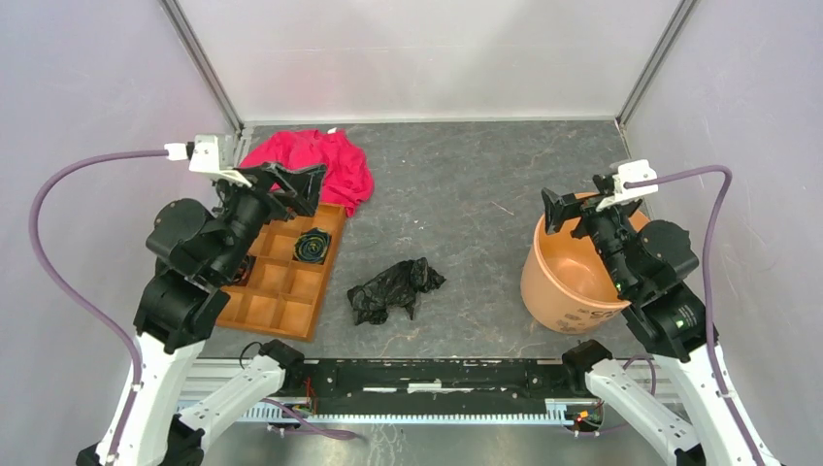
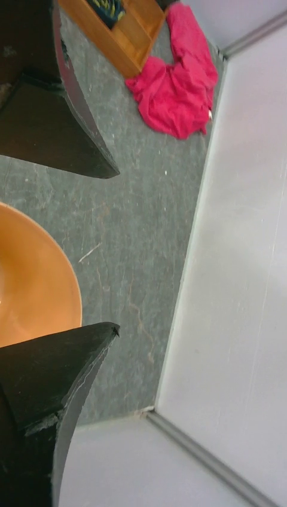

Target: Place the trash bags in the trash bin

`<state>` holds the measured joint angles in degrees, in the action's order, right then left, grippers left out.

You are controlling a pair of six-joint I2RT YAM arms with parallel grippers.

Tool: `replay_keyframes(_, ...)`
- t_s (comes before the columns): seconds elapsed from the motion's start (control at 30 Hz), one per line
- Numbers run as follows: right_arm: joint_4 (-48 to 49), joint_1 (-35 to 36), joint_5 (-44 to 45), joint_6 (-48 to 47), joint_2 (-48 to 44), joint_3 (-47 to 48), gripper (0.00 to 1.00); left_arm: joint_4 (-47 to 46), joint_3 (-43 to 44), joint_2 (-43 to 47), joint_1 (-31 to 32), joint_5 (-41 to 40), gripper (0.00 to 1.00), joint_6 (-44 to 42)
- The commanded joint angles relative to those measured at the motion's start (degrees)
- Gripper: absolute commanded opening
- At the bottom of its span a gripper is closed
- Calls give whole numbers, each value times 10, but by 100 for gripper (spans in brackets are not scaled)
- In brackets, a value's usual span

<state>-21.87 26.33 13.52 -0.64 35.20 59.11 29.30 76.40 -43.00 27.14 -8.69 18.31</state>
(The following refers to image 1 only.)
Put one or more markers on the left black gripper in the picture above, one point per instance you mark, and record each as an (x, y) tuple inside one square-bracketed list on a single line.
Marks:
[(300, 196)]

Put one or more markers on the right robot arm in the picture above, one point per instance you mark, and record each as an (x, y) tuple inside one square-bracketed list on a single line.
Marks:
[(647, 267)]

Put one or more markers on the black bag roll right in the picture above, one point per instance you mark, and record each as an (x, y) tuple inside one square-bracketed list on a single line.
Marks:
[(312, 246)]

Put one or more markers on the aluminium corner post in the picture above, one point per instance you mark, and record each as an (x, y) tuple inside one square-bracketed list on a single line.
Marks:
[(683, 11), (179, 20)]

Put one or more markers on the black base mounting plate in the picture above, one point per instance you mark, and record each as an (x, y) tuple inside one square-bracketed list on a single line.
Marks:
[(439, 387)]

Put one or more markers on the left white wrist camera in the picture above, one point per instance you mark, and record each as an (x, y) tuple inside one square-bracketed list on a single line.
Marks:
[(211, 155)]

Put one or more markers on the red cloth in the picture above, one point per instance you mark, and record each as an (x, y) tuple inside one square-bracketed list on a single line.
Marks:
[(348, 182)]

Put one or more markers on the black trash bag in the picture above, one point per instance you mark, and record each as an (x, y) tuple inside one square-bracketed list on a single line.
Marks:
[(396, 287)]

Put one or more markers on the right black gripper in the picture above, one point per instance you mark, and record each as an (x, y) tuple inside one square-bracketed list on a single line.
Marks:
[(556, 208)]

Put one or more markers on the left aluminium corner post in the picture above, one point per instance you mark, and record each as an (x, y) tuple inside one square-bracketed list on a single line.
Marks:
[(179, 20)]

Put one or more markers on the orange compartment tray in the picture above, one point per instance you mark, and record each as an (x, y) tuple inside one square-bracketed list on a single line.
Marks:
[(282, 296)]

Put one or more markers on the black bag roll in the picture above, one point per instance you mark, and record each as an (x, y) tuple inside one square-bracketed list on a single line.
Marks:
[(312, 246), (242, 275)]

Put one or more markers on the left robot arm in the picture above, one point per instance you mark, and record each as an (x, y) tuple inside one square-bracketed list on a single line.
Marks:
[(199, 252)]

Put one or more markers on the black bag roll left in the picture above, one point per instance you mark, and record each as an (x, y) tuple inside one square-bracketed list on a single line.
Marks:
[(242, 275)]

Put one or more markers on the orange trash bin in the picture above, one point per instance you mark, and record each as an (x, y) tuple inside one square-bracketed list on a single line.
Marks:
[(564, 284)]

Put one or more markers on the right aluminium corner post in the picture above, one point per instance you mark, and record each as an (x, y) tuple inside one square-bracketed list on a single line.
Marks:
[(683, 11)]

